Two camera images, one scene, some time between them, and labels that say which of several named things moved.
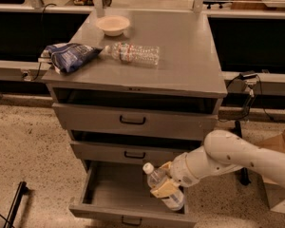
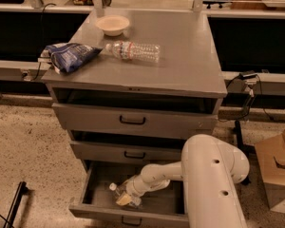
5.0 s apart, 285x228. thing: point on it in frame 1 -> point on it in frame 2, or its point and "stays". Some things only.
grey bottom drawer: (116, 195) stays
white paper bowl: (113, 25) stays
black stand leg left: (22, 189) stays
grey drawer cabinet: (150, 98) stays
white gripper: (181, 171) -> (133, 188)
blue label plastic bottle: (175, 201) -> (119, 191)
